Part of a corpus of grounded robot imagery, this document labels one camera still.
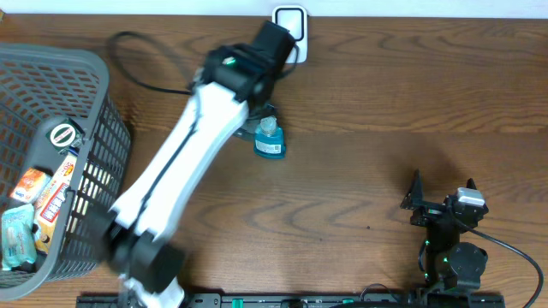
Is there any green square box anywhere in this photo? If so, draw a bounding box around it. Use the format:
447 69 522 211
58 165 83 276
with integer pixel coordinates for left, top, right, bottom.
46 118 84 153

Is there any light blue wipes packet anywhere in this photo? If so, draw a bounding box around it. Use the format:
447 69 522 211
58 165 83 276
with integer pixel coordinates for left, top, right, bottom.
1 204 37 270

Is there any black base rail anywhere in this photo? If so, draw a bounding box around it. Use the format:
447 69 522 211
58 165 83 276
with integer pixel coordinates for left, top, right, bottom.
76 292 506 308

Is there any white barcode scanner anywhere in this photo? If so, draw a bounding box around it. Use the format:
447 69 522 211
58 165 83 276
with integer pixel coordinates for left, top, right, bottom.
271 5 308 64

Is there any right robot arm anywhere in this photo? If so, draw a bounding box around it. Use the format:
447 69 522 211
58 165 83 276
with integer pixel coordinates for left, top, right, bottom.
401 171 489 293

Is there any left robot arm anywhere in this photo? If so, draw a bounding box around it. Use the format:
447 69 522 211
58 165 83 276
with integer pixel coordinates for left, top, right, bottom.
85 21 298 307

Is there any grey plastic basket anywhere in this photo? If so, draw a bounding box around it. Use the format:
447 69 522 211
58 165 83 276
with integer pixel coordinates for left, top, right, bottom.
1 43 131 301

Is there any orange tissue packet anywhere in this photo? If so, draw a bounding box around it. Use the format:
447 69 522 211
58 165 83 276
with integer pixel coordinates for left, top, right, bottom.
9 168 51 204

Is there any teal mouthwash bottle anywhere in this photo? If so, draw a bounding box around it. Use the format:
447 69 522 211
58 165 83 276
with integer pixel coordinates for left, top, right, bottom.
253 115 286 159

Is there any yellow snack bag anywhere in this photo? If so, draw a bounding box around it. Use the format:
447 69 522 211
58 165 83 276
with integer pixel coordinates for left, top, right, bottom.
34 153 77 254

